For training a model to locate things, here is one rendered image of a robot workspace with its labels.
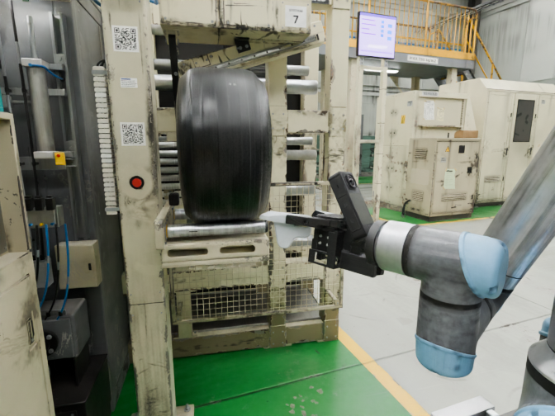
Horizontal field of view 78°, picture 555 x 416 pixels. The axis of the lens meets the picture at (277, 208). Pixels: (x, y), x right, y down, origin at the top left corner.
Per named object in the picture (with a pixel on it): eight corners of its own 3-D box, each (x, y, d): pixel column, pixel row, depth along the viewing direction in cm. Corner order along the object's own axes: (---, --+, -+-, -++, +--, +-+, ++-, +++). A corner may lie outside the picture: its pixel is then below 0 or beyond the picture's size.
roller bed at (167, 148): (141, 208, 154) (135, 140, 149) (146, 202, 168) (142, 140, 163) (186, 205, 158) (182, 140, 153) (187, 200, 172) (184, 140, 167)
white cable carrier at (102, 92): (106, 215, 116) (92, 65, 107) (110, 211, 121) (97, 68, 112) (120, 214, 117) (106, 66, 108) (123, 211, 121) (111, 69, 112)
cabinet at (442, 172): (429, 222, 513) (437, 138, 489) (403, 215, 566) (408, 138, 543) (474, 218, 544) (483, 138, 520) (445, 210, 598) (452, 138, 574)
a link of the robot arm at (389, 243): (405, 225, 46) (427, 223, 51) (373, 219, 49) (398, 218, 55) (397, 280, 46) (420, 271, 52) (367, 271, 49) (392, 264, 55)
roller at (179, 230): (163, 239, 113) (163, 226, 112) (165, 236, 117) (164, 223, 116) (268, 234, 120) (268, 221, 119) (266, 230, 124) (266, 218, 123)
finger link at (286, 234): (253, 246, 57) (309, 252, 56) (257, 211, 56) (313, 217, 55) (257, 243, 60) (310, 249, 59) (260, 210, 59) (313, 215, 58)
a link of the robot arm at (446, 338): (487, 353, 51) (496, 284, 48) (464, 393, 43) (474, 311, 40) (433, 333, 56) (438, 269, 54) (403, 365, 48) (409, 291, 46)
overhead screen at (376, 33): (358, 55, 456) (359, 10, 445) (355, 56, 460) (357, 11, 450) (394, 59, 476) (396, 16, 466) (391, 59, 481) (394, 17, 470)
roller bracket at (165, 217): (155, 251, 109) (153, 221, 107) (168, 223, 147) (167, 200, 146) (166, 250, 110) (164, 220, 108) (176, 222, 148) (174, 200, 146)
